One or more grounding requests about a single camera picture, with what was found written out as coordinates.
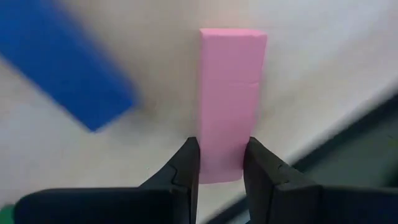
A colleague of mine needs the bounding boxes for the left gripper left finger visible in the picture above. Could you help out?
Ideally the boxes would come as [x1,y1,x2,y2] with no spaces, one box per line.
[14,136,201,224]

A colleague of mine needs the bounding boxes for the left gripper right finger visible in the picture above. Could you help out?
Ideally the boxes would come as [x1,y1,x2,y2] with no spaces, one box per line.
[243,136,398,224]

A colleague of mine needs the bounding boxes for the pink rectangular block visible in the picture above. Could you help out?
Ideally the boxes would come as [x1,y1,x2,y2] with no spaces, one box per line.
[197,27,268,185]

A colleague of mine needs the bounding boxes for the green rectangular block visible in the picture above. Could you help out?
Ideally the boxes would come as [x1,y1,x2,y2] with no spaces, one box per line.
[0,203,16,224]

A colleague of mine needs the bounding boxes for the purple rectangular block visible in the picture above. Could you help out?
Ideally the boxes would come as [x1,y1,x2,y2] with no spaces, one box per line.
[0,0,137,133]

